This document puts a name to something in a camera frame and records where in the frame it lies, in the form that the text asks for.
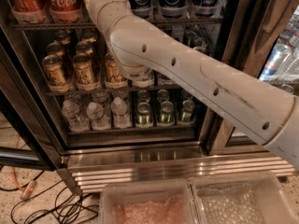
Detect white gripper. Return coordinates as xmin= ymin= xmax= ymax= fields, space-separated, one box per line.
xmin=79 ymin=0 xmax=134 ymax=42

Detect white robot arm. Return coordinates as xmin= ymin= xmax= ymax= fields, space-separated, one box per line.
xmin=83 ymin=0 xmax=299 ymax=168

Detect right red Coca-Cola bottle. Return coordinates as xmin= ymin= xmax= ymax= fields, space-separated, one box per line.
xmin=50 ymin=0 xmax=82 ymax=23

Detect red coca-cola bottle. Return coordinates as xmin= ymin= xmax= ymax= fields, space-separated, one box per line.
xmin=12 ymin=0 xmax=48 ymax=24
xmin=50 ymin=0 xmax=82 ymax=23

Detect left red Coca-Cola bottle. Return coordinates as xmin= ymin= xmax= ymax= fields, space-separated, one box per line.
xmin=12 ymin=0 xmax=48 ymax=24

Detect stainless steel fridge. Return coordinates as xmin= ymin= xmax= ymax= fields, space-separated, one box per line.
xmin=0 ymin=0 xmax=298 ymax=195

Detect middle water bottle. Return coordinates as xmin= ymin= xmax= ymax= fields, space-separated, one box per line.
xmin=86 ymin=102 xmax=111 ymax=131

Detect water bottle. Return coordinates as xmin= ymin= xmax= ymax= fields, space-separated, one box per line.
xmin=62 ymin=100 xmax=90 ymax=133
xmin=86 ymin=102 xmax=111 ymax=131
xmin=110 ymin=97 xmax=132 ymax=129

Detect left water bottle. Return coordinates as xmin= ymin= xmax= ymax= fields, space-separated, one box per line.
xmin=62 ymin=100 xmax=90 ymax=133

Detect right water bottle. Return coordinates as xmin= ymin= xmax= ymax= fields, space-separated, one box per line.
xmin=110 ymin=97 xmax=132 ymax=129

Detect open glass fridge door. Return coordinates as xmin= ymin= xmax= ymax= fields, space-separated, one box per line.
xmin=0 ymin=45 xmax=62 ymax=171

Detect front middle gold can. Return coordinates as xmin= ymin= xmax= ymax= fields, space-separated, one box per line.
xmin=73 ymin=53 xmax=99 ymax=91

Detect gold can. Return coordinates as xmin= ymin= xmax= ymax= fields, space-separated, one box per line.
xmin=105 ymin=53 xmax=128 ymax=89
xmin=42 ymin=54 xmax=73 ymax=92
xmin=73 ymin=53 xmax=99 ymax=91

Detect front left gold can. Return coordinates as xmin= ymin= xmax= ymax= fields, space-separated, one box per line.
xmin=42 ymin=54 xmax=73 ymax=92

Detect front right gold can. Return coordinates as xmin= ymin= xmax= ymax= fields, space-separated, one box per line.
xmin=105 ymin=53 xmax=128 ymax=89

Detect green white Mist can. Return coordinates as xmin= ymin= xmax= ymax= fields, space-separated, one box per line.
xmin=133 ymin=76 xmax=154 ymax=88

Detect left green can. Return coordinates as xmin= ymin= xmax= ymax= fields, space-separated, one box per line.
xmin=135 ymin=102 xmax=153 ymax=128

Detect middle green can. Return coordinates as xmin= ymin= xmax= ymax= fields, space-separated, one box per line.
xmin=157 ymin=101 xmax=175 ymax=127

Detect right green can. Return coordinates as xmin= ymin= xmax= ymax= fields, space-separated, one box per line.
xmin=178 ymin=100 xmax=195 ymax=125

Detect left clear plastic bin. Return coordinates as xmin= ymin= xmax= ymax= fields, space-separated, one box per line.
xmin=99 ymin=179 xmax=199 ymax=224

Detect clear plastic bin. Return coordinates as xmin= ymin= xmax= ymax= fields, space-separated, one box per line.
xmin=99 ymin=179 xmax=199 ymax=224
xmin=190 ymin=172 xmax=299 ymax=224

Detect right clear plastic bin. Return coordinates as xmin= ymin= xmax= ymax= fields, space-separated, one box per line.
xmin=190 ymin=172 xmax=299 ymax=224

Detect orange extension cord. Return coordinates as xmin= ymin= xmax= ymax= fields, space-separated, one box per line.
xmin=0 ymin=119 xmax=38 ymax=201

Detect black floor cables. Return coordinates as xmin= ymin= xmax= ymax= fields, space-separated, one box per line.
xmin=0 ymin=165 xmax=101 ymax=224

